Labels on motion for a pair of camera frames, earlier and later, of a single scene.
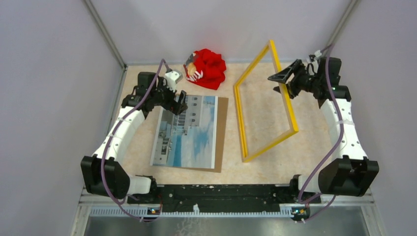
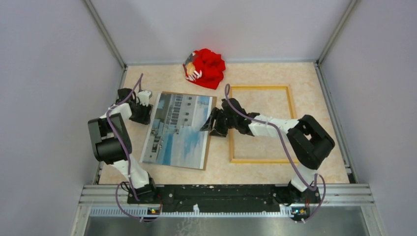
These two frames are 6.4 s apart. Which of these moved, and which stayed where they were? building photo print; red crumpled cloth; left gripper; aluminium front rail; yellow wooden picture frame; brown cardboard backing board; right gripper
Moved: brown cardboard backing board; left gripper; right gripper; yellow wooden picture frame; building photo print
Stayed: red crumpled cloth; aluminium front rail
